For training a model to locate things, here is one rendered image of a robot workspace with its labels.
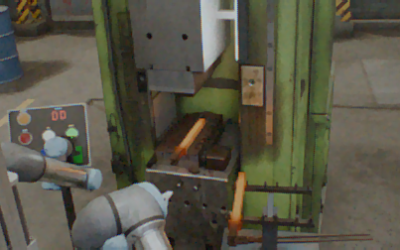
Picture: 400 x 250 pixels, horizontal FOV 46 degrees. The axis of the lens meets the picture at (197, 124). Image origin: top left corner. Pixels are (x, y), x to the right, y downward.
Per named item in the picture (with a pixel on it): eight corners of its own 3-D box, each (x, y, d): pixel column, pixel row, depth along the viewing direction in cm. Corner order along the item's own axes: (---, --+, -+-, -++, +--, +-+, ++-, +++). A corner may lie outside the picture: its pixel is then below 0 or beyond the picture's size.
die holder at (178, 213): (229, 262, 218) (226, 180, 198) (153, 248, 229) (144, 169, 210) (254, 194, 265) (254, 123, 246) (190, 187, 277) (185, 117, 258)
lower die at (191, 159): (198, 169, 208) (197, 152, 204) (156, 163, 214) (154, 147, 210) (223, 127, 244) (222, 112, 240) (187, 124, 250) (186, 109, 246)
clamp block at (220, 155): (224, 172, 204) (224, 159, 201) (205, 170, 207) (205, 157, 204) (231, 158, 215) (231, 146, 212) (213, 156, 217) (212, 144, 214)
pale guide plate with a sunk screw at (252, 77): (262, 106, 199) (262, 67, 191) (241, 104, 201) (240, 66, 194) (263, 104, 201) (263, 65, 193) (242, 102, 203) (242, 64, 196)
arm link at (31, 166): (24, 141, 126) (105, 165, 172) (-10, 137, 129) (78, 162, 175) (15, 184, 124) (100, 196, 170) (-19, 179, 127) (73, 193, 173)
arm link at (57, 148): (41, 158, 167) (44, 134, 168) (48, 159, 178) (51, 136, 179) (63, 161, 168) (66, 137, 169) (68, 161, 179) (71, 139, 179)
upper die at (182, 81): (194, 93, 193) (193, 71, 189) (149, 90, 199) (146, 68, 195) (220, 62, 228) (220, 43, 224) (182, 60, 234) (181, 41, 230)
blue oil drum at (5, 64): (8, 85, 593) (-9, 15, 555) (-34, 84, 605) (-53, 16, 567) (32, 69, 645) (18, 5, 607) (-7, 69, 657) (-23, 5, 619)
